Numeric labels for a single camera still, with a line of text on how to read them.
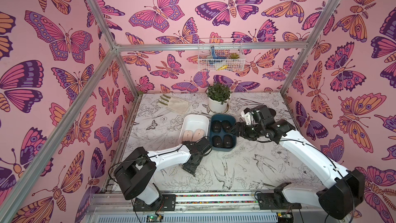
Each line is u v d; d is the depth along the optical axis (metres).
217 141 0.94
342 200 0.38
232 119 1.00
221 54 0.95
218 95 0.96
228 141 0.92
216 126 0.98
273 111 1.03
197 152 0.63
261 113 0.59
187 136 0.95
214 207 0.73
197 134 0.95
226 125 1.00
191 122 1.03
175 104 1.14
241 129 0.67
